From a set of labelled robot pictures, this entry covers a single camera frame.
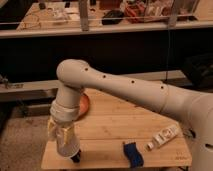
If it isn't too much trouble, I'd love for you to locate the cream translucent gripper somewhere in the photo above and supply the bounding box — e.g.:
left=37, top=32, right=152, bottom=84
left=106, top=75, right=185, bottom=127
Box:
left=47, top=116, right=81, bottom=158

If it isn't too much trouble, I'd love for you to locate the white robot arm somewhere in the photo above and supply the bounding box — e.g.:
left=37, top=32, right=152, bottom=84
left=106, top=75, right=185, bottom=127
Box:
left=48, top=59, right=213, bottom=171

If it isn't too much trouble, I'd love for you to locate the black eraser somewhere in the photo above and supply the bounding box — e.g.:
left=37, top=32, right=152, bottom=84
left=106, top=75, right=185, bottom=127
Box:
left=70, top=150, right=81, bottom=163

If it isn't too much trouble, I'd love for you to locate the orange wooden bowl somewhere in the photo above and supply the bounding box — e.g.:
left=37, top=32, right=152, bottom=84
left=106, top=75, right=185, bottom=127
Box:
left=78, top=94, right=90, bottom=119

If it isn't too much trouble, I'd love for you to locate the blue cloth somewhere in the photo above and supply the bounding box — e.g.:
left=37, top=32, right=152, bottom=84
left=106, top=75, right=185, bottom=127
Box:
left=123, top=142, right=144, bottom=168

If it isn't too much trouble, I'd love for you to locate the black bag on shelf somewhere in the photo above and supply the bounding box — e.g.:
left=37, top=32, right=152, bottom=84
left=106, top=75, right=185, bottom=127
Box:
left=101, top=10, right=124, bottom=25

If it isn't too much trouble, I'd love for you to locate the red object on shelf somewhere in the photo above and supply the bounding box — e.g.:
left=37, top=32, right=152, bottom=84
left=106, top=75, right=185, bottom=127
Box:
left=124, top=4, right=145, bottom=23

